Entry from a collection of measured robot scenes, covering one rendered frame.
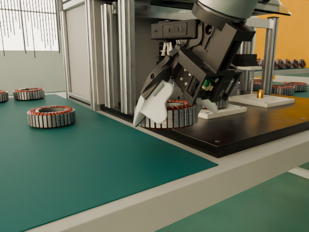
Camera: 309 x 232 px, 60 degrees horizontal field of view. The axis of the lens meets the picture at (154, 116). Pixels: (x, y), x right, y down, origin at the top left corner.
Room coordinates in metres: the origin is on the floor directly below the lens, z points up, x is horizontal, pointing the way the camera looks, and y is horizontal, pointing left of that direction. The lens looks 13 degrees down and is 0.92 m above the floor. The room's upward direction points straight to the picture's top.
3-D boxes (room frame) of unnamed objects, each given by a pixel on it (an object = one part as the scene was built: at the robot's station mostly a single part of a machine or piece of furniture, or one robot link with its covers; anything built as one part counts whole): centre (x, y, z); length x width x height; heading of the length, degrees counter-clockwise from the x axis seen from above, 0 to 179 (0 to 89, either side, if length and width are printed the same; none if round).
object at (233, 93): (0.98, -0.26, 0.80); 0.08 x 0.05 x 0.06; 125
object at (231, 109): (0.72, -0.14, 0.78); 0.15 x 0.15 x 0.01; 35
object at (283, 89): (1.15, -0.54, 0.77); 0.11 x 0.11 x 0.04
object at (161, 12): (0.87, -0.19, 1.03); 0.62 x 0.01 x 0.03; 125
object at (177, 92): (0.84, -0.06, 0.80); 0.08 x 0.05 x 0.06; 125
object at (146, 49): (1.00, -0.10, 0.92); 0.66 x 0.01 x 0.30; 125
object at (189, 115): (0.46, -0.02, 0.82); 0.11 x 0.11 x 0.04
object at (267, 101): (0.86, -0.34, 0.78); 0.15 x 0.15 x 0.01; 35
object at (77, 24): (0.93, 0.25, 0.91); 0.28 x 0.03 x 0.32; 35
